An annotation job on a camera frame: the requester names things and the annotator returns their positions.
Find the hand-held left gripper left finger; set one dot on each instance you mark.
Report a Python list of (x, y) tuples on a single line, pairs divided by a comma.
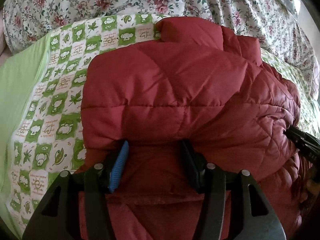
[(119, 165)]

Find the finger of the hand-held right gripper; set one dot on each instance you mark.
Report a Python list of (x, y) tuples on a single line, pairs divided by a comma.
[(303, 135), (311, 151)]

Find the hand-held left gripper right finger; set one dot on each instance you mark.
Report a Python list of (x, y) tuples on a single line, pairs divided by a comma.
[(193, 171)]

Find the red quilted puffer jacket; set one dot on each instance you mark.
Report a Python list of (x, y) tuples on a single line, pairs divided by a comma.
[(175, 92)]

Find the green checked bed sheet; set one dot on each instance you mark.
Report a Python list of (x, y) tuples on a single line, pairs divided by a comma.
[(57, 100)]

